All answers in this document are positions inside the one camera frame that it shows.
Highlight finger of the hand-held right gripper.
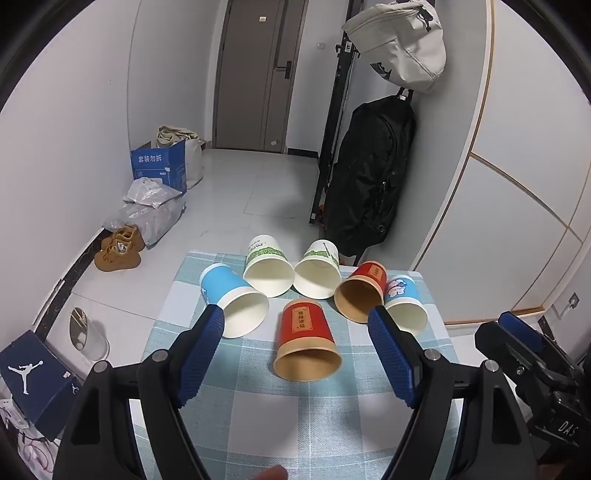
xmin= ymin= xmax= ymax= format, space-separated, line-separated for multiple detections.
xmin=475 ymin=320 xmax=556 ymax=394
xmin=498 ymin=311 xmax=579 ymax=373

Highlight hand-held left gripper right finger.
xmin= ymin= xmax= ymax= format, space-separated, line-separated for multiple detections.
xmin=367 ymin=305 xmax=539 ymax=480

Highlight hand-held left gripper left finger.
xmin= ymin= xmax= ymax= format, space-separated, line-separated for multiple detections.
xmin=53 ymin=303 xmax=227 ymax=480

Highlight red paper cup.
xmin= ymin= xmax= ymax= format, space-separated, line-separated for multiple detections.
xmin=273 ymin=298 xmax=343 ymax=381
xmin=334 ymin=261 xmax=387 ymax=324

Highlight blue flower print paper cup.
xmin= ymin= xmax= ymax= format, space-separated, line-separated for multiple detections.
xmin=382 ymin=275 xmax=428 ymax=336

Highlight plain blue paper cup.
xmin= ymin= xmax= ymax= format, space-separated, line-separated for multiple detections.
xmin=199 ymin=263 xmax=270 ymax=339

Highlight white green print paper cup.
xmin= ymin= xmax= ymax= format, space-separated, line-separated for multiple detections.
xmin=294 ymin=239 xmax=342 ymax=299
xmin=243 ymin=234 xmax=296 ymax=297

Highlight person's left hand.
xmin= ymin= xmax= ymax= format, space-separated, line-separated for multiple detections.
xmin=252 ymin=464 xmax=290 ymax=480

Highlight blue checked tablecloth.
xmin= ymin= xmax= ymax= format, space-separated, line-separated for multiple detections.
xmin=129 ymin=251 xmax=467 ymax=480

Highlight white wardrobe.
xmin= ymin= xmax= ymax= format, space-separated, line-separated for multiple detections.
xmin=411 ymin=0 xmax=591 ymax=325

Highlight brown shoe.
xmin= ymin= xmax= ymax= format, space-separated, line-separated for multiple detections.
xmin=100 ymin=224 xmax=146 ymax=253
xmin=95 ymin=246 xmax=142 ymax=272

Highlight grey plastic bag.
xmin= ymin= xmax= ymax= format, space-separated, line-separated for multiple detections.
xmin=102 ymin=196 xmax=187 ymax=250

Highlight dark blue shoe box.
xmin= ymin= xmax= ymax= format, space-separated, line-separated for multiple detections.
xmin=0 ymin=330 xmax=82 ymax=440

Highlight white plastic bag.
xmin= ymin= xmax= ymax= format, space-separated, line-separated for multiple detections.
xmin=122 ymin=178 xmax=184 ymax=207

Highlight black backpack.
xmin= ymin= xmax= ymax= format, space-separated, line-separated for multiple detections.
xmin=323 ymin=95 xmax=416 ymax=259

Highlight beige canvas tote bag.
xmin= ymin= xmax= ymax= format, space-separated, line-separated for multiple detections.
xmin=154 ymin=126 xmax=205 ymax=189

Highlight blue cardboard box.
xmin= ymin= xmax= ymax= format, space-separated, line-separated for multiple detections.
xmin=130 ymin=140 xmax=188 ymax=195

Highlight black folded metal stand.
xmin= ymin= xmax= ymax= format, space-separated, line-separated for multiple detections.
xmin=308 ymin=0 xmax=366 ymax=226

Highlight grey door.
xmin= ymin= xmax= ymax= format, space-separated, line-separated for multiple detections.
xmin=213 ymin=0 xmax=309 ymax=153

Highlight white duffel bag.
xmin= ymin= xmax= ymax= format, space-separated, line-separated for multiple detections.
xmin=342 ymin=0 xmax=448 ymax=94

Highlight white wall socket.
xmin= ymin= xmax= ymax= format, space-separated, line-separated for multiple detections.
xmin=556 ymin=292 xmax=581 ymax=320

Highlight tangle of cables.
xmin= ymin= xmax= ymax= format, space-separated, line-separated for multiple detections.
xmin=0 ymin=398 xmax=63 ymax=480

